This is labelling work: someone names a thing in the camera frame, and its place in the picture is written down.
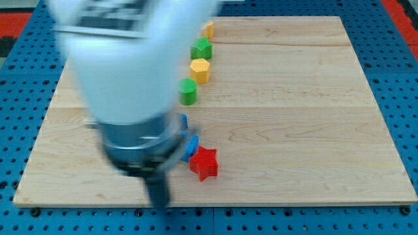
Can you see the yellow block at top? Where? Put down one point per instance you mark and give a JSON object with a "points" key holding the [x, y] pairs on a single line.
{"points": [[208, 30]]}

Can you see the yellow hexagon block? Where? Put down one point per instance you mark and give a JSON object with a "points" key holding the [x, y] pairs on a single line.
{"points": [[200, 70]]}

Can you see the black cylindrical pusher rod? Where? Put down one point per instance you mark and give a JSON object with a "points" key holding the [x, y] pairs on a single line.
{"points": [[158, 190]]}

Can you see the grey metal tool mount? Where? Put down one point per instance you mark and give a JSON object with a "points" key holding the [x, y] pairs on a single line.
{"points": [[141, 149]]}

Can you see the green cylinder block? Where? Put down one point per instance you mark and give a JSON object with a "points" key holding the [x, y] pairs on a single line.
{"points": [[187, 90]]}

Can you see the green star block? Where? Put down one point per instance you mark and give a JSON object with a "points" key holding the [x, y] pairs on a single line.
{"points": [[201, 49]]}

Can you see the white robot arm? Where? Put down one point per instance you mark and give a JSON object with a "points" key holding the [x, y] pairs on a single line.
{"points": [[125, 55]]}

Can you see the blue block behind arm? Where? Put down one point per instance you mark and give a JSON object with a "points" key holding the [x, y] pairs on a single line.
{"points": [[184, 122]]}

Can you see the blue round block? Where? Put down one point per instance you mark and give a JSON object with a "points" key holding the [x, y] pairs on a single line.
{"points": [[191, 148]]}

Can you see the red star block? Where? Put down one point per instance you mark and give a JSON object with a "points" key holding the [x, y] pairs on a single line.
{"points": [[204, 163]]}

